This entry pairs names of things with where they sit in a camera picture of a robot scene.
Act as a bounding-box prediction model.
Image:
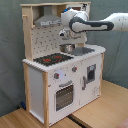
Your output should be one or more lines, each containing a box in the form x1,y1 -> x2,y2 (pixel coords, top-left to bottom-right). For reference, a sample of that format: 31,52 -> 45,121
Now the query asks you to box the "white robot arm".
59,7 -> 128,45

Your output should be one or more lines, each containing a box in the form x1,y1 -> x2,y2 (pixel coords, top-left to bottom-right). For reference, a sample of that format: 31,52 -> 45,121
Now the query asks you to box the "right red stove knob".
71,66 -> 78,73

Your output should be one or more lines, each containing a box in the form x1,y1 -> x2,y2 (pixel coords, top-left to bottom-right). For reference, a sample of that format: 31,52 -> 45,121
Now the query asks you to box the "grey water dispenser panel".
87,65 -> 96,83

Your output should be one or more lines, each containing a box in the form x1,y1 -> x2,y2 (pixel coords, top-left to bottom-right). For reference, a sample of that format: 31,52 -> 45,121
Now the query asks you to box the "grey range hood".
34,5 -> 61,27

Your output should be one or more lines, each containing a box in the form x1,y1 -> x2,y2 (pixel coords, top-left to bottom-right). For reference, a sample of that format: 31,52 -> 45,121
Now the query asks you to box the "toy oven door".
56,84 -> 74,111

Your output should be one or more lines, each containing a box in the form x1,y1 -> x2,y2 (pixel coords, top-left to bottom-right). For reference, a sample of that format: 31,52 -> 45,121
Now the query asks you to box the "left red stove knob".
54,73 -> 60,79

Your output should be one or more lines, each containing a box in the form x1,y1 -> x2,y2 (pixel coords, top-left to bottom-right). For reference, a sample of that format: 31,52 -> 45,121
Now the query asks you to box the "red stove knob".
71,66 -> 78,73
54,73 -> 60,79

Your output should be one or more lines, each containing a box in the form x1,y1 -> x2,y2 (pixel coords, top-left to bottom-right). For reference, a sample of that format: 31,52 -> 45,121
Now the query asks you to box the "grey toy sink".
70,47 -> 94,56

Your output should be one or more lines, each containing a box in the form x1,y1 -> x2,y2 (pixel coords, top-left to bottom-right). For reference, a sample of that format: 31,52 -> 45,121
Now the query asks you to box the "black toy stovetop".
34,53 -> 71,66

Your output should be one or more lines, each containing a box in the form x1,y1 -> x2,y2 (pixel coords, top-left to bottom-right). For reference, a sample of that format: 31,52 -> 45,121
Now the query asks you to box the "silver toy pot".
62,44 -> 75,53

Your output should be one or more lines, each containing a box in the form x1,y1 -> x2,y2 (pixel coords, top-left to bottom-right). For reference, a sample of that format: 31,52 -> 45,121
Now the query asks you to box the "wooden toy kitchen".
22,2 -> 105,127

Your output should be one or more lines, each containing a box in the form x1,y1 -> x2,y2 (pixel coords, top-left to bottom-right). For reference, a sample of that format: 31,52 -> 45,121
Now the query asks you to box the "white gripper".
59,29 -> 87,45

